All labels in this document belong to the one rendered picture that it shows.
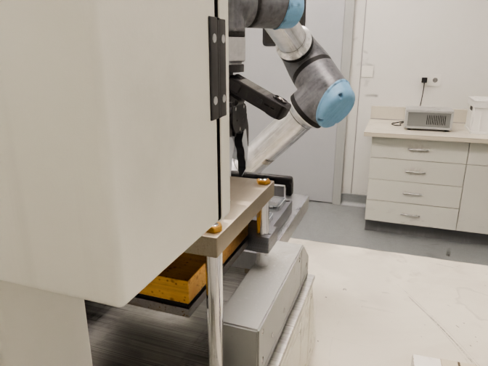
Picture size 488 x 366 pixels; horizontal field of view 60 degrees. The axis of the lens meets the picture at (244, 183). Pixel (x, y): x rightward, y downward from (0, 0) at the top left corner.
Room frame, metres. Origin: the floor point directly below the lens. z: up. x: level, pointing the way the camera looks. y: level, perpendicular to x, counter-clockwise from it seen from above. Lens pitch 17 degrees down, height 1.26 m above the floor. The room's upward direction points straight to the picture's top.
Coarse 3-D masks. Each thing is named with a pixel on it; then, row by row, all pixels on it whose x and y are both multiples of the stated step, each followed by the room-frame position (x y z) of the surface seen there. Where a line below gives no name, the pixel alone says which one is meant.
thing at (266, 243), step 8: (248, 224) 0.51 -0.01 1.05; (248, 232) 0.51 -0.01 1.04; (272, 232) 0.49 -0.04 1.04; (248, 240) 0.51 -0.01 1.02; (256, 240) 0.48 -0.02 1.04; (264, 240) 0.48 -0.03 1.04; (272, 240) 0.49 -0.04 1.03; (248, 248) 0.51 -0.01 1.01; (256, 248) 0.48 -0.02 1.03; (264, 248) 0.48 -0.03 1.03
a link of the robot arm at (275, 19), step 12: (264, 0) 0.76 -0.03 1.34; (276, 0) 0.77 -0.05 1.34; (288, 0) 0.79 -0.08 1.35; (300, 0) 0.81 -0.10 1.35; (264, 12) 0.76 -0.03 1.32; (276, 12) 0.78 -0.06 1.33; (288, 12) 0.79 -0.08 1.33; (300, 12) 0.81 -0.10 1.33; (252, 24) 0.77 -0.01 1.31; (264, 24) 0.78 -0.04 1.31; (276, 24) 0.79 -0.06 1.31; (288, 24) 0.81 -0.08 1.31
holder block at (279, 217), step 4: (288, 200) 0.75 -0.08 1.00; (284, 204) 0.73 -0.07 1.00; (288, 204) 0.73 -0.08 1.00; (284, 208) 0.71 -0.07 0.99; (288, 208) 0.72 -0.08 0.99; (272, 212) 0.69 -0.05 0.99; (276, 212) 0.69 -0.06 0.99; (280, 212) 0.69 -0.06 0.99; (284, 212) 0.70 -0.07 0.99; (288, 212) 0.73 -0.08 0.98; (276, 216) 0.67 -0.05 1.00; (280, 216) 0.67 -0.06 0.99; (284, 216) 0.70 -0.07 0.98; (288, 216) 0.73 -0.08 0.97; (272, 220) 0.65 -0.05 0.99; (276, 220) 0.65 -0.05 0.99; (280, 220) 0.67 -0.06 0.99; (284, 220) 0.70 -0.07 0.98; (272, 224) 0.63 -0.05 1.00; (276, 224) 0.65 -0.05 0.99; (280, 224) 0.67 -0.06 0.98; (280, 228) 0.67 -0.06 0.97
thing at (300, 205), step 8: (280, 184) 0.80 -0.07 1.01; (280, 192) 0.79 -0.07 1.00; (296, 200) 0.82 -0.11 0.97; (304, 200) 0.82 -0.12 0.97; (296, 208) 0.77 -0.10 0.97; (304, 208) 0.81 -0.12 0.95; (296, 216) 0.74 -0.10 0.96; (288, 224) 0.69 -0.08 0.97; (296, 224) 0.75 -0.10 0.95; (280, 232) 0.66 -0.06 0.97; (288, 232) 0.69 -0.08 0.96; (280, 240) 0.64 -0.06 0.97; (240, 256) 0.59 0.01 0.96; (248, 256) 0.59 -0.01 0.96; (232, 264) 0.60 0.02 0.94; (240, 264) 0.59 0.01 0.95; (248, 264) 0.59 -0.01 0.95
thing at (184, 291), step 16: (240, 240) 0.48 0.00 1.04; (192, 256) 0.40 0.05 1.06; (224, 256) 0.43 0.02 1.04; (176, 272) 0.37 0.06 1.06; (192, 272) 0.37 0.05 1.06; (224, 272) 0.43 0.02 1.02; (144, 288) 0.37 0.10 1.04; (160, 288) 0.36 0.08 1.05; (176, 288) 0.35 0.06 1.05; (192, 288) 0.36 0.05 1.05; (144, 304) 0.37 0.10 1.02; (160, 304) 0.36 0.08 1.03; (176, 304) 0.36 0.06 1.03; (192, 304) 0.36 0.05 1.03
